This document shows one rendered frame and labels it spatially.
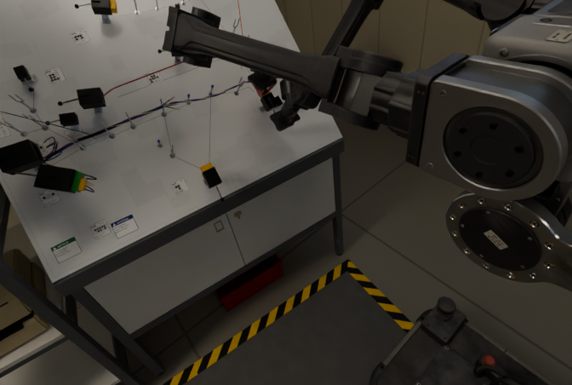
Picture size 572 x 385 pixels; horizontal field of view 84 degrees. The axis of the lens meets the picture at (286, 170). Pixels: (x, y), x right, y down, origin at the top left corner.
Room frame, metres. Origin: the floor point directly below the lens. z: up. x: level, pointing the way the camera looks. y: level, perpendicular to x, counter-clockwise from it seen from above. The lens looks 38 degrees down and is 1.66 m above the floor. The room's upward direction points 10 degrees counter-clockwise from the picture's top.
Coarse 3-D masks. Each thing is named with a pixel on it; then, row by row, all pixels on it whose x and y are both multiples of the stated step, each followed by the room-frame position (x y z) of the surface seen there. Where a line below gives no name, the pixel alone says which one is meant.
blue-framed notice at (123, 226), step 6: (126, 216) 0.82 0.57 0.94; (132, 216) 0.83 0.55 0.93; (114, 222) 0.81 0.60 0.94; (120, 222) 0.81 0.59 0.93; (126, 222) 0.81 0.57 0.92; (132, 222) 0.81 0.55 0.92; (114, 228) 0.79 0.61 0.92; (120, 228) 0.79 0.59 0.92; (126, 228) 0.80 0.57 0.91; (132, 228) 0.80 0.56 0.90; (138, 228) 0.80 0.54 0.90; (120, 234) 0.78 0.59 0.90; (126, 234) 0.78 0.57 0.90
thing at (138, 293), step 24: (192, 240) 0.87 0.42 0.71; (216, 240) 0.91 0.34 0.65; (144, 264) 0.79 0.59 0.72; (168, 264) 0.82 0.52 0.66; (192, 264) 0.85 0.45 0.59; (216, 264) 0.89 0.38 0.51; (240, 264) 0.93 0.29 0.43; (96, 288) 0.71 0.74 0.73; (120, 288) 0.74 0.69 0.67; (144, 288) 0.76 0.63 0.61; (168, 288) 0.79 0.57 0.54; (192, 288) 0.83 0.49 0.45; (120, 312) 0.71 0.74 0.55; (144, 312) 0.74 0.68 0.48
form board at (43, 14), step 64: (0, 0) 1.29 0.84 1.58; (64, 0) 1.34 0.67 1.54; (128, 0) 1.40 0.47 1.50; (192, 0) 1.46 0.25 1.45; (256, 0) 1.53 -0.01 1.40; (0, 64) 1.13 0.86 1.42; (64, 64) 1.17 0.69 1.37; (128, 64) 1.22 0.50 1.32; (128, 128) 1.05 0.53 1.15; (192, 128) 1.09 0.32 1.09; (256, 128) 1.13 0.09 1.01; (320, 128) 1.18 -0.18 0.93; (64, 192) 0.86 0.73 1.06; (128, 192) 0.88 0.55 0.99; (192, 192) 0.91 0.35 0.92
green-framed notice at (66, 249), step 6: (66, 240) 0.75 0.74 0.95; (72, 240) 0.75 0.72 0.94; (54, 246) 0.73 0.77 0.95; (60, 246) 0.74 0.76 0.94; (66, 246) 0.74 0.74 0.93; (72, 246) 0.74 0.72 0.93; (78, 246) 0.74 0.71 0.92; (54, 252) 0.72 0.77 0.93; (60, 252) 0.72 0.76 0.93; (66, 252) 0.72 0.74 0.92; (72, 252) 0.73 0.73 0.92; (78, 252) 0.73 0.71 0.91; (60, 258) 0.71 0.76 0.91; (66, 258) 0.71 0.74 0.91
